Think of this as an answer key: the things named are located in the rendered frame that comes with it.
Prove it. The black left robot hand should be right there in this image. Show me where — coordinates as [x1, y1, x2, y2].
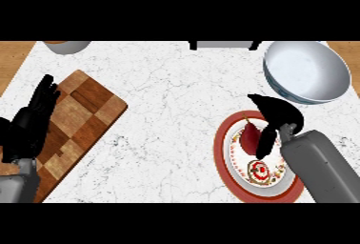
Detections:
[0, 73, 61, 164]

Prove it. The grey round pot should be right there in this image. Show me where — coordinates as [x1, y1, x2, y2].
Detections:
[42, 41, 92, 55]

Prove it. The checkered wooden cutting board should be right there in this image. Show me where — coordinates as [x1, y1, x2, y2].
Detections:
[0, 69, 129, 204]

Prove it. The red-rimmed white plate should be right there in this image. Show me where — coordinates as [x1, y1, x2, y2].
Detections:
[212, 110, 306, 204]

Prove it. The grey appliance with black legs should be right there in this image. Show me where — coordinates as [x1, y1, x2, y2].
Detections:
[188, 41, 264, 51]

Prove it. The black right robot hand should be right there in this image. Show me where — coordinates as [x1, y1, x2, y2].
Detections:
[246, 93, 305, 160]

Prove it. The dark red pear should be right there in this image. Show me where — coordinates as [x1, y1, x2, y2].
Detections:
[239, 113, 264, 156]

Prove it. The white bowl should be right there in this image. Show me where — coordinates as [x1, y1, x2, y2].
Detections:
[261, 41, 352, 106]

